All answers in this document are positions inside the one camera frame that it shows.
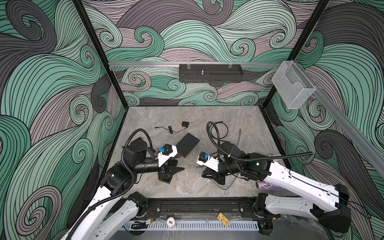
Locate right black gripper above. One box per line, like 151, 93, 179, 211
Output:
200, 155, 245, 186

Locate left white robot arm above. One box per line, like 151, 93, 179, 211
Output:
63, 159, 184, 240

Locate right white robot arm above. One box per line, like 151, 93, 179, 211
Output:
197, 152, 352, 233

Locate yellow tag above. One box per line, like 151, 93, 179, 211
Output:
217, 213, 231, 228

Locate glittery microphone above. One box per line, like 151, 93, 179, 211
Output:
256, 181, 284, 190

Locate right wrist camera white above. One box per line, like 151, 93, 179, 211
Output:
197, 152, 220, 172

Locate large black switch box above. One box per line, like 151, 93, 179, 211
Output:
176, 133, 200, 158

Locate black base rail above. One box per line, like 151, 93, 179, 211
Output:
143, 197, 271, 219

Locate white slotted cable duct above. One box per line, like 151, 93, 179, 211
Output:
123, 221, 259, 232

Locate black perforated wall tray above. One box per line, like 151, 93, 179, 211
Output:
179, 65, 244, 84

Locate clear plastic wall bin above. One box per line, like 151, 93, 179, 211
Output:
272, 61, 316, 110

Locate aluminium wall rail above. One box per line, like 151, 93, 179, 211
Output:
108, 61, 281, 69

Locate black corner frame post right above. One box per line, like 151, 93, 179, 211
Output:
262, 0, 330, 109

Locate black corner frame post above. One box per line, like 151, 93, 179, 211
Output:
72, 0, 129, 111
262, 0, 330, 109

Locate black corner frame post left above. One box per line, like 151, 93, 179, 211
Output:
72, 0, 129, 111

